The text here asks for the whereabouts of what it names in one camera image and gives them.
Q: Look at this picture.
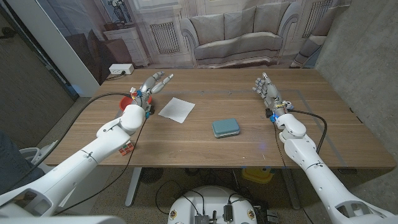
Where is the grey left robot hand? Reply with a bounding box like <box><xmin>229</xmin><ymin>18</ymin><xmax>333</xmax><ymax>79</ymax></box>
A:
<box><xmin>130</xmin><ymin>71</ymin><xmax>174</xmax><ymax>118</ymax></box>

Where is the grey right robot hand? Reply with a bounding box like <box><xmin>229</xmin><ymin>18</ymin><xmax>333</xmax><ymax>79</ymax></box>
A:
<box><xmin>252</xmin><ymin>72</ymin><xmax>289</xmax><ymax>118</ymax></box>

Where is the white paper towel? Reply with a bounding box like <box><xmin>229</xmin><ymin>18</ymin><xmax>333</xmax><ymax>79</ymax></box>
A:
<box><xmin>157</xmin><ymin>96</ymin><xmax>196</xmax><ymax>124</ymax></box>

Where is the red bowl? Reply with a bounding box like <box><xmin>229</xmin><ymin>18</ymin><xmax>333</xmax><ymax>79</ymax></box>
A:
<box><xmin>119</xmin><ymin>95</ymin><xmax>153</xmax><ymax>112</ymax></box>

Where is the teal soap box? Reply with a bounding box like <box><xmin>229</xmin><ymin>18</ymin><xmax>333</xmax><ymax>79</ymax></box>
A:
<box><xmin>211</xmin><ymin>118</ymin><xmax>241</xmax><ymax>139</ymax></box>

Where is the white power strip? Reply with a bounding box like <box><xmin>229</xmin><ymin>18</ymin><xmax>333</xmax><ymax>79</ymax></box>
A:
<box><xmin>108</xmin><ymin>63</ymin><xmax>135</xmax><ymax>75</ymax></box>

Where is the rubik's cube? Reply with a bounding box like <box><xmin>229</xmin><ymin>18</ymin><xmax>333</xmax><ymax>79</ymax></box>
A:
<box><xmin>118</xmin><ymin>141</ymin><xmax>135</xmax><ymax>156</ymax></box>

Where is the printed living room backdrop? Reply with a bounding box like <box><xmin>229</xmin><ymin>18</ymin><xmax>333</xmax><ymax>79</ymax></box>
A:
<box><xmin>35</xmin><ymin>0</ymin><xmax>352</xmax><ymax>85</ymax></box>

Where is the yellow object under table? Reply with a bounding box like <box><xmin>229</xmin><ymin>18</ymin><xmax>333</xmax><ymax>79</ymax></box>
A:
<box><xmin>241</xmin><ymin>167</ymin><xmax>274</xmax><ymax>184</ymax></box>

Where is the black round floor fan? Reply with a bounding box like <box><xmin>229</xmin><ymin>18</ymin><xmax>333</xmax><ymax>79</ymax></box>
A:
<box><xmin>139</xmin><ymin>167</ymin><xmax>164</xmax><ymax>184</ymax></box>

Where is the white upright panel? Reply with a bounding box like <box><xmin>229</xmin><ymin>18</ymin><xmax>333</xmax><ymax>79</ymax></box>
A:
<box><xmin>6</xmin><ymin>0</ymin><xmax>101</xmax><ymax>98</ymax></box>

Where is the grey table leg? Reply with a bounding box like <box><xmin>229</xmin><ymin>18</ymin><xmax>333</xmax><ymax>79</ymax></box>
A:
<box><xmin>281</xmin><ymin>167</ymin><xmax>302</xmax><ymax>210</ymax></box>

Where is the white table leg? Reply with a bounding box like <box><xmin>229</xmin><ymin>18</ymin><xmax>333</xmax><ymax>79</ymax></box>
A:
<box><xmin>124</xmin><ymin>167</ymin><xmax>143</xmax><ymax>208</ymax></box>

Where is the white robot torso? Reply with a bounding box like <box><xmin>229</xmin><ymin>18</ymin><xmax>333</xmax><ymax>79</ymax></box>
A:
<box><xmin>167</xmin><ymin>185</ymin><xmax>258</xmax><ymax>224</ymax></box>

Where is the white plastic chair base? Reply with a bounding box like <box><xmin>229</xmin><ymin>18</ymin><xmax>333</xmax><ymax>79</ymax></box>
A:
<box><xmin>20</xmin><ymin>140</ymin><xmax>58</xmax><ymax>170</ymax></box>

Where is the person in blue jeans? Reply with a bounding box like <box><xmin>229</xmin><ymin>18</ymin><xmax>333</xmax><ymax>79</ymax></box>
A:
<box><xmin>0</xmin><ymin>130</ymin><xmax>44</xmax><ymax>195</ymax></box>

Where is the black power strip cable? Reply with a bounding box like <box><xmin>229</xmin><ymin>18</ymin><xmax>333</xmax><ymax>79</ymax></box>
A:
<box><xmin>105</xmin><ymin>70</ymin><xmax>127</xmax><ymax>81</ymax></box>

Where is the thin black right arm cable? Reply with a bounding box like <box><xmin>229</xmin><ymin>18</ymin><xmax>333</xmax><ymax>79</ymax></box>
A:
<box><xmin>272</xmin><ymin>121</ymin><xmax>315</xmax><ymax>224</ymax></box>

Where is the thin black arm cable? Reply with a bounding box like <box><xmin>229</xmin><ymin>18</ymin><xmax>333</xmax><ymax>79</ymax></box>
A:
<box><xmin>272</xmin><ymin>121</ymin><xmax>315</xmax><ymax>224</ymax></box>
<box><xmin>54</xmin><ymin>116</ymin><xmax>149</xmax><ymax>216</ymax></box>

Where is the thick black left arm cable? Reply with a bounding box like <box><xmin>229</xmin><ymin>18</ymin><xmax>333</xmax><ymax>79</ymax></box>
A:
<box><xmin>9</xmin><ymin>92</ymin><xmax>133</xmax><ymax>187</ymax></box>

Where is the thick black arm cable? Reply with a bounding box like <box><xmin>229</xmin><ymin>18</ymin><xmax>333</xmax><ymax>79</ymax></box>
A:
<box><xmin>9</xmin><ymin>92</ymin><xmax>133</xmax><ymax>187</ymax></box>
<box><xmin>287</xmin><ymin>108</ymin><xmax>328</xmax><ymax>155</ymax></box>

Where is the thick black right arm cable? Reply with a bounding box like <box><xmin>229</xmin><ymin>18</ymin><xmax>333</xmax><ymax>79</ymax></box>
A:
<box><xmin>287</xmin><ymin>108</ymin><xmax>328</xmax><ymax>155</ymax></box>

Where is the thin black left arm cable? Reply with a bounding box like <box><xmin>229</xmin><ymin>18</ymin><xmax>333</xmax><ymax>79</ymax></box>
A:
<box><xmin>54</xmin><ymin>116</ymin><xmax>149</xmax><ymax>216</ymax></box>

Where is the black door handle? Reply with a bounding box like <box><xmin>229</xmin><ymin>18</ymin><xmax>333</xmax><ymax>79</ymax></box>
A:
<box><xmin>0</xmin><ymin>27</ymin><xmax>16</xmax><ymax>40</ymax></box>

